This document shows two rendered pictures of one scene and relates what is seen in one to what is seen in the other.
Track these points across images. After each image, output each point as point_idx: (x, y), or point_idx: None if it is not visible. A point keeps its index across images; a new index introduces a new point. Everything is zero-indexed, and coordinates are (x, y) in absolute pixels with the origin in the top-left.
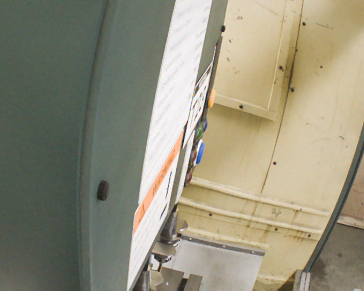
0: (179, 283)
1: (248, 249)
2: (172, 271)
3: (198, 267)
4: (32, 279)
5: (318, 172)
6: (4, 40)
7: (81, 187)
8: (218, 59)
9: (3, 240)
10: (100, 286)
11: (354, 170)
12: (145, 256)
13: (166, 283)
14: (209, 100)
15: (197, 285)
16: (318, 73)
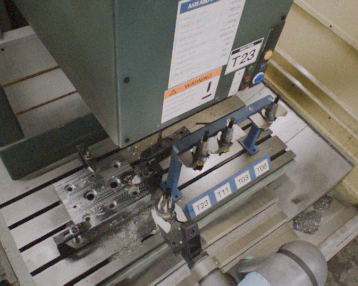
0: (279, 152)
1: (344, 155)
2: (281, 142)
3: (304, 148)
4: (104, 100)
5: None
6: (94, 22)
7: (116, 77)
8: (278, 35)
9: (98, 83)
10: (128, 111)
11: None
12: (184, 112)
13: (270, 148)
14: (264, 55)
15: (287, 159)
16: None
